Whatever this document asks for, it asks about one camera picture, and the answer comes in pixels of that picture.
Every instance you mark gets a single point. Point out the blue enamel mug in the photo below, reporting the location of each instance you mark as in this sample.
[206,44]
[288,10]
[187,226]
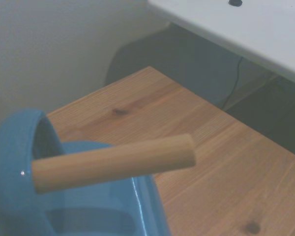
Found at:
[12,159]

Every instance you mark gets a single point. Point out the white desk top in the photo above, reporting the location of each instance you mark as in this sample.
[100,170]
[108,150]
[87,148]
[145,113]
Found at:
[248,29]

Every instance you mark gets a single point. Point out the small black item on desk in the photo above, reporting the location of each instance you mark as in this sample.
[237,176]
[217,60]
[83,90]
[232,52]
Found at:
[235,2]

